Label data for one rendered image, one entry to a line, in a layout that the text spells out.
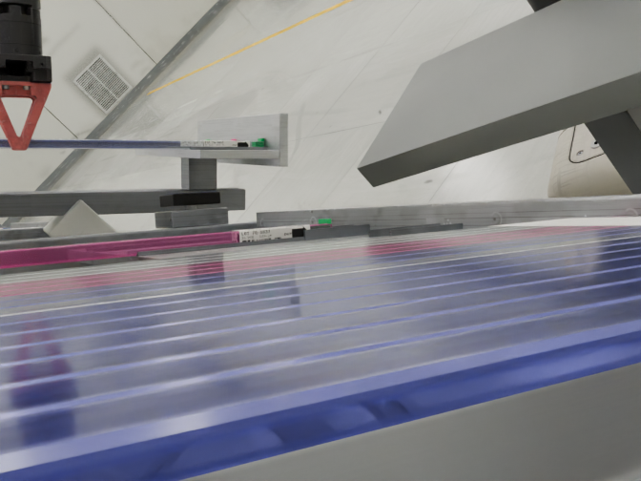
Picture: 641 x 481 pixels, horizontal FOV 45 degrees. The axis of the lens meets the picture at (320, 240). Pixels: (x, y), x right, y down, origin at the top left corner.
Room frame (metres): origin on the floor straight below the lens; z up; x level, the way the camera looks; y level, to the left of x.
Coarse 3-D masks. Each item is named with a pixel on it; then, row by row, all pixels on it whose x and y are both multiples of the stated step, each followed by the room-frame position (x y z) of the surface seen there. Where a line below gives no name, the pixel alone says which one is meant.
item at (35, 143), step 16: (0, 144) 0.91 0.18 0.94; (32, 144) 0.91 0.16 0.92; (48, 144) 0.91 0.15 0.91; (64, 144) 0.92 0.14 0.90; (80, 144) 0.92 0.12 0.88; (96, 144) 0.92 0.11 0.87; (112, 144) 0.93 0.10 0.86; (128, 144) 0.93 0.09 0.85; (144, 144) 0.93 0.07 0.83; (160, 144) 0.94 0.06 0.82; (176, 144) 0.94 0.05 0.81; (192, 144) 0.94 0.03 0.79; (256, 144) 0.96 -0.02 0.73
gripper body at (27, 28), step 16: (0, 16) 0.91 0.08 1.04; (16, 16) 0.91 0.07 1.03; (32, 16) 0.92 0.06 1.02; (0, 32) 0.91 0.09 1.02; (16, 32) 0.91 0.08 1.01; (32, 32) 0.92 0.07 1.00; (0, 48) 0.91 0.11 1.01; (16, 48) 0.91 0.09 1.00; (32, 48) 0.91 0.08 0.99; (0, 64) 0.88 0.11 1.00; (16, 64) 0.92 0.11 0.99; (32, 64) 0.88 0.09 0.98; (48, 64) 0.89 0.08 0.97
